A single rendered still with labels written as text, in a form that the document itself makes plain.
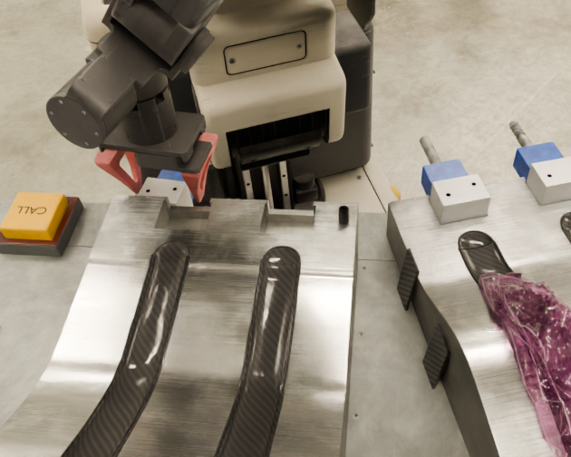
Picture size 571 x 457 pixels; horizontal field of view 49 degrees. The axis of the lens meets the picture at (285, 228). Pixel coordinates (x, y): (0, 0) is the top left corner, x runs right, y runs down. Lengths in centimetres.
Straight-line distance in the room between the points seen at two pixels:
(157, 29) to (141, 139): 14
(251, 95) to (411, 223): 37
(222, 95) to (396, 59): 153
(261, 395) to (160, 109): 30
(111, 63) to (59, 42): 225
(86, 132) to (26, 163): 168
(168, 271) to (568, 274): 38
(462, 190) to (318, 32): 38
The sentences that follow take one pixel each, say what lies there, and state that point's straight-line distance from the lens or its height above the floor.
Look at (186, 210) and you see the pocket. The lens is 68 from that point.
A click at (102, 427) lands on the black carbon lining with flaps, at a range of 53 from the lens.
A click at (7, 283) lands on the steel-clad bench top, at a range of 80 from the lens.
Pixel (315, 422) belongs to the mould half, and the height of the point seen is 90.
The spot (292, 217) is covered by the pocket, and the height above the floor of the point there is 87.
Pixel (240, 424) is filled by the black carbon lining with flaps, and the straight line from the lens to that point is 51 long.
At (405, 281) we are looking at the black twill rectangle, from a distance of 66.
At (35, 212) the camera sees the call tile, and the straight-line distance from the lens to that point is 80.
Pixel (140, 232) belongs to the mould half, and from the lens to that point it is 66.
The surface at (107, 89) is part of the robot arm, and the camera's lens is 57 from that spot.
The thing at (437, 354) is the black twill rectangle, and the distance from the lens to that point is 60.
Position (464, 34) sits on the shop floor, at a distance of 257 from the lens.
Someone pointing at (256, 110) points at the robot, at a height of 78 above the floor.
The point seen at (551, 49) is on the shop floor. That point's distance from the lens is 254.
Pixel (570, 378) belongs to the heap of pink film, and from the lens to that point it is 53.
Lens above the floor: 136
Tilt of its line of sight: 49 degrees down
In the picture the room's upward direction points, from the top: 7 degrees counter-clockwise
